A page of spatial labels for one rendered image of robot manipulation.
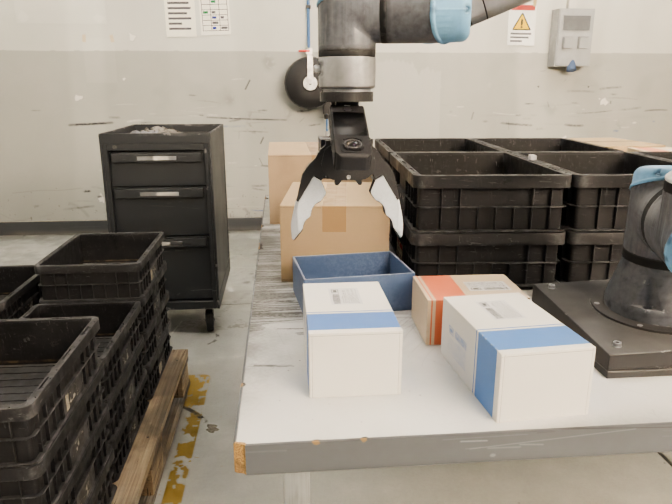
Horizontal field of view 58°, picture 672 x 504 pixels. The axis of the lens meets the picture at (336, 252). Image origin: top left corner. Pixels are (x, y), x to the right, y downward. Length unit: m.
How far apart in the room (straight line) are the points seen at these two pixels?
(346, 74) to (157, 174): 1.92
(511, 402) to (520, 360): 0.05
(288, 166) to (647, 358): 1.12
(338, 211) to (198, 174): 1.48
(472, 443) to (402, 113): 4.07
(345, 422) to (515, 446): 0.20
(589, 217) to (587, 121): 3.96
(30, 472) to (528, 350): 0.82
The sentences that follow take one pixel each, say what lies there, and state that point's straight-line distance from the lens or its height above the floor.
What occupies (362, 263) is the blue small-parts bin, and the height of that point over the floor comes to 0.75.
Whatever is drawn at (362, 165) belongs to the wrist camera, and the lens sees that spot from 0.72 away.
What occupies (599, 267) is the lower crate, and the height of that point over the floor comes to 0.75.
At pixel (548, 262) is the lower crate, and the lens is 1.23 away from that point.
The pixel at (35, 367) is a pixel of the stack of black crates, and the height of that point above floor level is 0.49.
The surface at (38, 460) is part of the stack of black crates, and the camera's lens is 1.17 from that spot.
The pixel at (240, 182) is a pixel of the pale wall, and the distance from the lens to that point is 4.67.
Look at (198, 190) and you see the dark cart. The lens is 2.61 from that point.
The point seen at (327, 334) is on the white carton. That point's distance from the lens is 0.76.
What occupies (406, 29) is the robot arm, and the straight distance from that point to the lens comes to 0.79.
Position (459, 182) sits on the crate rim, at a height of 0.92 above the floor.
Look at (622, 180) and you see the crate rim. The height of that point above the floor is 0.92.
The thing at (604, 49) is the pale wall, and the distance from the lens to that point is 5.22.
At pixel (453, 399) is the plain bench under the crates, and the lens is 0.81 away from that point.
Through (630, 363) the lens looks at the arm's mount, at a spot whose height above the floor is 0.72.
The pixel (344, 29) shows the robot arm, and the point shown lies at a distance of 0.79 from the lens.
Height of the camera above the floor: 1.09
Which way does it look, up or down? 16 degrees down
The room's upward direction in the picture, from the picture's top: straight up
